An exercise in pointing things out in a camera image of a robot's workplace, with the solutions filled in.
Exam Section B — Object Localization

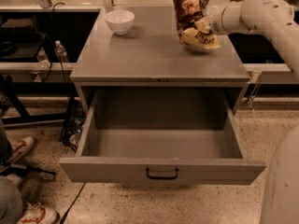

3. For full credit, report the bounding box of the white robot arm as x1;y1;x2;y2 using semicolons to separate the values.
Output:
206;0;299;224

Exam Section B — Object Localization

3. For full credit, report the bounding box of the black side table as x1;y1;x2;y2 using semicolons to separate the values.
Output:
0;14;56;63

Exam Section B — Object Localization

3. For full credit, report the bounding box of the white ceramic bowl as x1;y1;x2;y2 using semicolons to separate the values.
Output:
104;10;135;35

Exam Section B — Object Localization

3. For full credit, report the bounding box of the clear water bottle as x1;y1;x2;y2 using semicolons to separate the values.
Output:
36;48;50;69
55;40;69;63

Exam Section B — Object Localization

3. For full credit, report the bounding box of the grey cabinet with counter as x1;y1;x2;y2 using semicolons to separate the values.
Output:
71;7;249;111

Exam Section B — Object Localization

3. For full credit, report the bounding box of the black crate with bottles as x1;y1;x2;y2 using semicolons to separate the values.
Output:
60;98;86;151

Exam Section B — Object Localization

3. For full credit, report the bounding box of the grey open top drawer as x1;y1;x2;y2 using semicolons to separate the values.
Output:
60;87;265;185

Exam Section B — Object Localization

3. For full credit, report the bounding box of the black drawer handle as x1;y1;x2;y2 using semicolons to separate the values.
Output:
146;168;179;180

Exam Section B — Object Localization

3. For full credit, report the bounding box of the black hanging cable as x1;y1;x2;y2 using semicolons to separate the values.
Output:
36;2;68;82

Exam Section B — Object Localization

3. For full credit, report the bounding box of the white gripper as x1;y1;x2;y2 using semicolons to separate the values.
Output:
195;4;229;35

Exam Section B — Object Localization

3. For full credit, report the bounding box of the white red sneaker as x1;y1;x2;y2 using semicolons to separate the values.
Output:
17;203;58;224
7;136;35;163

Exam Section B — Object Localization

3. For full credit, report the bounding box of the grey trouser leg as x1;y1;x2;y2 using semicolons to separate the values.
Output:
0;124;23;224

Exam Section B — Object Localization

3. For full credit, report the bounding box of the black tripod leg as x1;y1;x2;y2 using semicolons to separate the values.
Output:
2;163;57;176

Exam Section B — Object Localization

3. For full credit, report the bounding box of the brown chip bag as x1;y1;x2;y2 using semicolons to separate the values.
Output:
173;0;220;49

